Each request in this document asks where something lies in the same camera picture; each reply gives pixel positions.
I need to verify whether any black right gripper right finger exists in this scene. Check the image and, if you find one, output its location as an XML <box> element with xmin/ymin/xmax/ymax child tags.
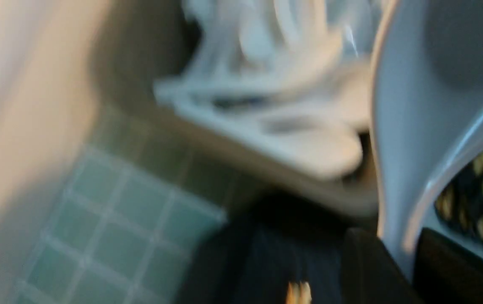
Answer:
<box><xmin>412</xmin><ymin>228</ymin><xmax>483</xmax><ymax>304</ymax></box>

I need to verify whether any large white plastic bin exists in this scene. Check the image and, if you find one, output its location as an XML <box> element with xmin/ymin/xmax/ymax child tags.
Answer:
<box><xmin>0</xmin><ymin>0</ymin><xmax>111</xmax><ymax>304</ymax></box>

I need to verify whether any pile of white spoons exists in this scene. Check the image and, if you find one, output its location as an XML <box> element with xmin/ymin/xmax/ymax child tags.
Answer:
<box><xmin>153</xmin><ymin>0</ymin><xmax>378</xmax><ymax>180</ymax></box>

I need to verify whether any brown plastic bin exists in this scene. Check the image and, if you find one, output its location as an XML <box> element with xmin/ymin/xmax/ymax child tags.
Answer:
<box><xmin>93</xmin><ymin>0</ymin><xmax>378</xmax><ymax>218</ymax></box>

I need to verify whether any large white square plate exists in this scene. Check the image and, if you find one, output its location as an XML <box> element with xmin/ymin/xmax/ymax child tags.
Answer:
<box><xmin>370</xmin><ymin>0</ymin><xmax>483</xmax><ymax>281</ymax></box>

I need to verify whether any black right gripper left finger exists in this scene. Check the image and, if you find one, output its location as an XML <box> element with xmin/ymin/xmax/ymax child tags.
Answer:
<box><xmin>342</xmin><ymin>228</ymin><xmax>423</xmax><ymax>304</ymax></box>

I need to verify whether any green checkered tablecloth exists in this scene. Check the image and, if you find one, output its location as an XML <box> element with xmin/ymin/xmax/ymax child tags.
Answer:
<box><xmin>0</xmin><ymin>110</ymin><xmax>229</xmax><ymax>304</ymax></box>

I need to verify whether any black serving tray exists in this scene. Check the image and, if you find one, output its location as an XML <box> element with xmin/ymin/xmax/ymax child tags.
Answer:
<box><xmin>174</xmin><ymin>192</ymin><xmax>378</xmax><ymax>304</ymax></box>

